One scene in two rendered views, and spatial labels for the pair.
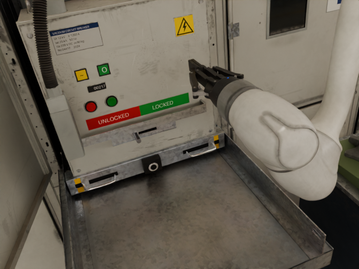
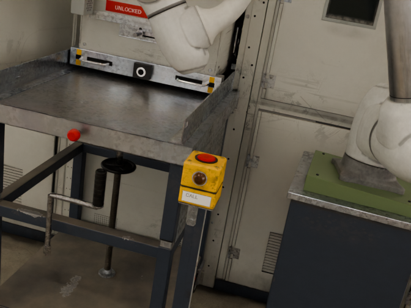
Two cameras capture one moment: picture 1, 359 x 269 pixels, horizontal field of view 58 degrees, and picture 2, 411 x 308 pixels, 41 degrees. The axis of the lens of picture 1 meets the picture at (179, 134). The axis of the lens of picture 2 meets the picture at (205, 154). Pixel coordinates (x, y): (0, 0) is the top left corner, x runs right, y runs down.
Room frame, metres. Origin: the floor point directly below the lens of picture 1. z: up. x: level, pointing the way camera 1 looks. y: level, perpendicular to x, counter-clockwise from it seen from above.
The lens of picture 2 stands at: (-0.68, -0.94, 1.33)
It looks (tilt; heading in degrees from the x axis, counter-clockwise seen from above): 21 degrees down; 26
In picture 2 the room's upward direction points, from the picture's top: 10 degrees clockwise
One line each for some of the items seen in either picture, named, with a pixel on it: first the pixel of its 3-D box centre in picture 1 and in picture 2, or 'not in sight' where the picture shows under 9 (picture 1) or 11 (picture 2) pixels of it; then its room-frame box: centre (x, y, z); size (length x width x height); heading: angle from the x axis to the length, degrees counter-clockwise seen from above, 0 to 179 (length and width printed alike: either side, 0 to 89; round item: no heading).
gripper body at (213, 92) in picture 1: (224, 91); not in sight; (0.64, -0.11, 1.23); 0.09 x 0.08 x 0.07; 16
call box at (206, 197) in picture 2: not in sight; (202, 179); (0.33, -0.45, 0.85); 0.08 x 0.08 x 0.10; 16
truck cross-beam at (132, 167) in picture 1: (149, 158); (145, 69); (0.89, 0.11, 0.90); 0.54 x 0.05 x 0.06; 106
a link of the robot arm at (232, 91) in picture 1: (241, 104); not in sight; (0.57, -0.13, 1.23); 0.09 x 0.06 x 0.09; 106
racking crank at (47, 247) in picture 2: not in sight; (73, 214); (0.39, -0.05, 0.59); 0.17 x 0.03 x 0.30; 105
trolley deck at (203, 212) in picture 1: (168, 207); (125, 101); (0.73, 0.06, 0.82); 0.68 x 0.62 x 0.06; 16
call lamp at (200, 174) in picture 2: not in sight; (199, 179); (0.28, -0.46, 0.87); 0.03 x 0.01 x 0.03; 106
